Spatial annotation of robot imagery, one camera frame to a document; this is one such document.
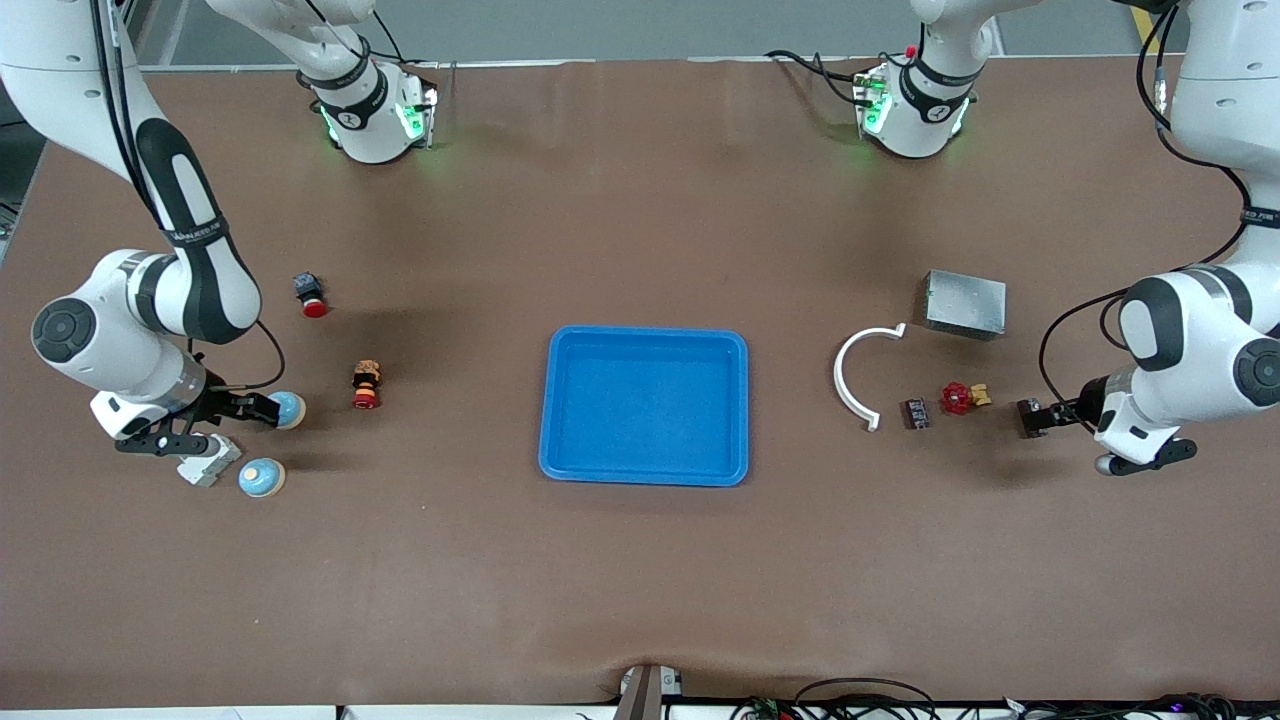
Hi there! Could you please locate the blue plastic tray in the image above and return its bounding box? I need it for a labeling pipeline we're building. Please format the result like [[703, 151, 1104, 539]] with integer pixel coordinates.
[[538, 325, 751, 489]]

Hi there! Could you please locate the grey metal power supply box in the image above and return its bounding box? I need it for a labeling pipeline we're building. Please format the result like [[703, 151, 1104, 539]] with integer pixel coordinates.
[[923, 268, 1008, 342]]

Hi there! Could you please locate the brown table cover mat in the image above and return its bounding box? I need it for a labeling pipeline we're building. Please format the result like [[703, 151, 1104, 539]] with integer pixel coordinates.
[[0, 55, 1280, 711]]

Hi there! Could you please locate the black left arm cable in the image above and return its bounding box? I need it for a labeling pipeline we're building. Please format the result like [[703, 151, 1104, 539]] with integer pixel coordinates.
[[1038, 0, 1256, 403]]

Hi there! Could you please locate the white DIN rail block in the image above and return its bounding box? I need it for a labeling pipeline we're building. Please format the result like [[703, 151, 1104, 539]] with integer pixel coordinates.
[[178, 435, 242, 488]]

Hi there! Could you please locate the red valve handle brass fitting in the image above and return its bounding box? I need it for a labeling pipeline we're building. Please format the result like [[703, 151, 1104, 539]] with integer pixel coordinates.
[[939, 381, 993, 416]]

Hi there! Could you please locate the white curved plastic bracket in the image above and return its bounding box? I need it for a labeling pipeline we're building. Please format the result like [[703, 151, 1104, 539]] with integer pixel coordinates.
[[833, 322, 908, 433]]

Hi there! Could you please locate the black cable bundle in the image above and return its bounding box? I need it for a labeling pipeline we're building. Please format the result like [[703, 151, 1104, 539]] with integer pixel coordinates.
[[730, 678, 1241, 720]]

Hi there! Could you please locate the black left base cable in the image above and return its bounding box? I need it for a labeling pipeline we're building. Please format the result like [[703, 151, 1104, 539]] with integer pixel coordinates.
[[765, 48, 873, 107]]

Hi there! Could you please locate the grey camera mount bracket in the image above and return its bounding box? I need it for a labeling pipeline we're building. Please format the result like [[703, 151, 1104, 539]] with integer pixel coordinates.
[[615, 663, 683, 720]]

